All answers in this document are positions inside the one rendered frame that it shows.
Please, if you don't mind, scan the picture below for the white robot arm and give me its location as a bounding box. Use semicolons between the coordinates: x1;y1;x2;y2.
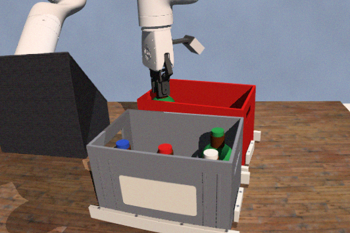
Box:
15;0;204;55

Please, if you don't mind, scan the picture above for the red crate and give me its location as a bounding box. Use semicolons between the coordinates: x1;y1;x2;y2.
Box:
137;79;256;166

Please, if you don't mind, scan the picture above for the grey plastic crate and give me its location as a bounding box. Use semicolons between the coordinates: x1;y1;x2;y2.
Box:
86;109;244;230

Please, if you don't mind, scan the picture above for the green bottle with light green label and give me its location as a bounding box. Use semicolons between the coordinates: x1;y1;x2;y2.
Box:
152;87;175;102

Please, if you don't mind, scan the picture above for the red bottle with pink label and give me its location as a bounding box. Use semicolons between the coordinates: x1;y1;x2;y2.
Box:
157;143;174;155

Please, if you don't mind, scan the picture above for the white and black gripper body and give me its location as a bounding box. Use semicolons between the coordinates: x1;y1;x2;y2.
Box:
141;25;174;72

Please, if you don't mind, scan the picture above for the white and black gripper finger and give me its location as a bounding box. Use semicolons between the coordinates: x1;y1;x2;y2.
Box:
157;53;173;97
149;69;159;93

